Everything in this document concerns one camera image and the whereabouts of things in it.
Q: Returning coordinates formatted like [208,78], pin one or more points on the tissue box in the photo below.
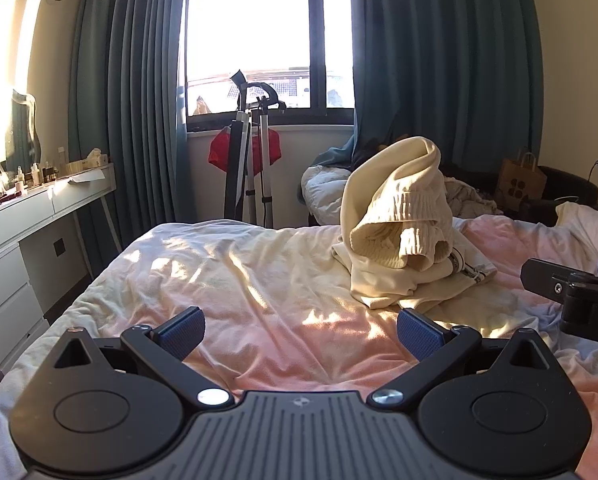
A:
[86,161]

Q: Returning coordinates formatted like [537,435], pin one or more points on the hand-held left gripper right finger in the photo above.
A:
[419,334]

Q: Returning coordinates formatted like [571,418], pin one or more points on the pastel tie-dye bed blanket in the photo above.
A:
[259,280]

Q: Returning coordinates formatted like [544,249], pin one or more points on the black chair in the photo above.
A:
[569,182]

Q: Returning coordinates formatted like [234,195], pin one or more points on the white duvet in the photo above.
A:
[324,190]

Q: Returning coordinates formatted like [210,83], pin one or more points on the teal curtain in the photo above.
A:
[429,60]
[129,85]

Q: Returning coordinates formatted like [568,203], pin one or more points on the black framed window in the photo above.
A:
[249,25]

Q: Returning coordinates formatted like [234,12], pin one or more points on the cream pants with striped trim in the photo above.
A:
[394,195]

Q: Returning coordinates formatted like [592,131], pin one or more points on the dark garment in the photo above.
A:
[371,152]

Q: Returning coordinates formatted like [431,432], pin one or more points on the brown paper bag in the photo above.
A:
[521,180]

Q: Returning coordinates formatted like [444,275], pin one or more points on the metal garment stand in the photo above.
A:
[239,160]

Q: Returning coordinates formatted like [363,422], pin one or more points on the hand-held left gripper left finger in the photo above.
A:
[181,334]

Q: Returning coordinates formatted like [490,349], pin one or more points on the white paper sheet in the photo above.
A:
[81,176]

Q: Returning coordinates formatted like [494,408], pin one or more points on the wavy edged mirror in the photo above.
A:
[21,135]

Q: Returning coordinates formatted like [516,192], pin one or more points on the white dresser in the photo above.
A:
[9,280]

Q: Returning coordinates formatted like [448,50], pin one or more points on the row of cosmetic bottles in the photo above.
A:
[39,175]

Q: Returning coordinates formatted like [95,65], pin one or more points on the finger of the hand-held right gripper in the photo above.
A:
[544,277]

